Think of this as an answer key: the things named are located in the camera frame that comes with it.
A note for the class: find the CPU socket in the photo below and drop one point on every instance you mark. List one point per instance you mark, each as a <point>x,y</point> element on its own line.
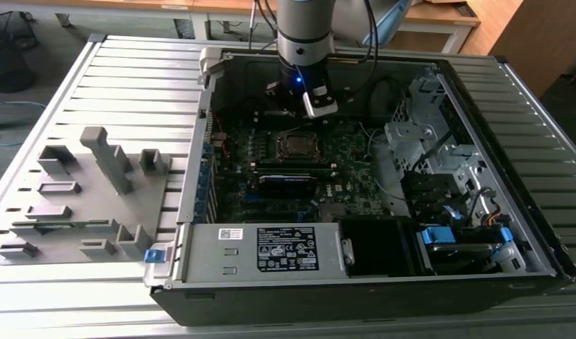
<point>300,159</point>

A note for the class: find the pale blue teach pendant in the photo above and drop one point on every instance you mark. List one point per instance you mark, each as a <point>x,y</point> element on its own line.
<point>392,19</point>

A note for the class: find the green RAM stick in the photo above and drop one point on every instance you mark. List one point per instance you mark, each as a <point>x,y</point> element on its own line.
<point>293,171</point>
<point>62,223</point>

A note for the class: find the silver metal drive cage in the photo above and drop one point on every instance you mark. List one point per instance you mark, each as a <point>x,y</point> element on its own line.
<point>410,137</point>

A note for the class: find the black graphics card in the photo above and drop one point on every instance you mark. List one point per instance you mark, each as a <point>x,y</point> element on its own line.
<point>287,187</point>

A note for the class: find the green motherboard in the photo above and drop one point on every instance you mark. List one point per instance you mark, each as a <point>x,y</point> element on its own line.
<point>358,176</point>

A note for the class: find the wooden desk white legs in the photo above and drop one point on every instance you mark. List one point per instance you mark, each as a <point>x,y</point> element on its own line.
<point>438,16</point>
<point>127,3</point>

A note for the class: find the chipset heat sink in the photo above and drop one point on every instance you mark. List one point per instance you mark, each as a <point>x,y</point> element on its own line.
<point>334,210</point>

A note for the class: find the white barcode sticker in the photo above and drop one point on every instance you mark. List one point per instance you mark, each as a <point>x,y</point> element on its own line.
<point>230,234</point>

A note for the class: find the black power supply label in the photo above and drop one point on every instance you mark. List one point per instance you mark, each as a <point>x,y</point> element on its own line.
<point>287,247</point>

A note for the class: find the grey parts rack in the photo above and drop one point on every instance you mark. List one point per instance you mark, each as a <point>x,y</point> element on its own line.
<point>94,197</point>

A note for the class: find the brown wooden cabinet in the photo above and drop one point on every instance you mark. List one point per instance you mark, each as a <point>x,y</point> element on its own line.
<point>542,35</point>

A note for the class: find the silver power supply unit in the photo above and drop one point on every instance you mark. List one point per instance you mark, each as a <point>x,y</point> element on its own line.
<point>207,257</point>

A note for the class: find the blue disk carrier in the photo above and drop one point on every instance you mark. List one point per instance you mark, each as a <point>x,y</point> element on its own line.
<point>438,236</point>

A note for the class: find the black mesh waste bin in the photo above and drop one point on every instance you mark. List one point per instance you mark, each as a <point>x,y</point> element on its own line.
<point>11,70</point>

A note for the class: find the blue case latch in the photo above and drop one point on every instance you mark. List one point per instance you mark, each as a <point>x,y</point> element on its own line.
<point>155,256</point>

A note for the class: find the black PC case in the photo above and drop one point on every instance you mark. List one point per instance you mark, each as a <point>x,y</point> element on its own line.
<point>317,307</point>

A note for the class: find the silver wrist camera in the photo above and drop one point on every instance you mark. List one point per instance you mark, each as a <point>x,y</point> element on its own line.
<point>321,104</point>

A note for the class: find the black plastic bracket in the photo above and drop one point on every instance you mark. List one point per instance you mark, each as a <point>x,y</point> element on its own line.
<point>429,190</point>

